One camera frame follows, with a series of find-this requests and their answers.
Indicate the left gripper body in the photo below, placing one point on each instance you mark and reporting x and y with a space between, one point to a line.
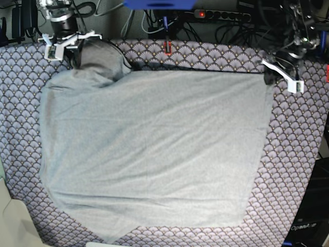
289 60

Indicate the black OpenArm box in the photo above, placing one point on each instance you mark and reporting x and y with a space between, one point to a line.
310 226

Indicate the beige chair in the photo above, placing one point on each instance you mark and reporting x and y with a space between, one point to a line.
17 228

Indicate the red table clamp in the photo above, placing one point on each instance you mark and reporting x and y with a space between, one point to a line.
167 48

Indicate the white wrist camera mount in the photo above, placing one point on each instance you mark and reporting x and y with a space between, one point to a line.
293 85
55 47

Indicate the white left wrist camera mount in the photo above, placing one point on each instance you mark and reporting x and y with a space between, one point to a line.
293 85

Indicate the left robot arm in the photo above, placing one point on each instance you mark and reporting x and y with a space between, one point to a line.
300 36

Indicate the patterned blue fan tablecloth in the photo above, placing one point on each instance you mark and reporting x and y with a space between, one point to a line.
295 130

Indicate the blue camera mount bracket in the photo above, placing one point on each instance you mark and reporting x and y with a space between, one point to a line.
160 4

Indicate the blue post right edge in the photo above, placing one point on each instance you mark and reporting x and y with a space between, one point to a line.
322 45

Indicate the light grey T-shirt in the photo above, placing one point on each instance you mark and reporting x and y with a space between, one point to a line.
123 148

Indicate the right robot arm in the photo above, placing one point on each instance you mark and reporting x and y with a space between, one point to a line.
59 8

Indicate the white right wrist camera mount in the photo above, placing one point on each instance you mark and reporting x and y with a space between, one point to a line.
55 47

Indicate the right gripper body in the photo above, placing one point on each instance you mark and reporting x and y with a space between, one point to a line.
66 25

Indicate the black power strip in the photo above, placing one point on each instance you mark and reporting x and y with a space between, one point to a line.
221 15

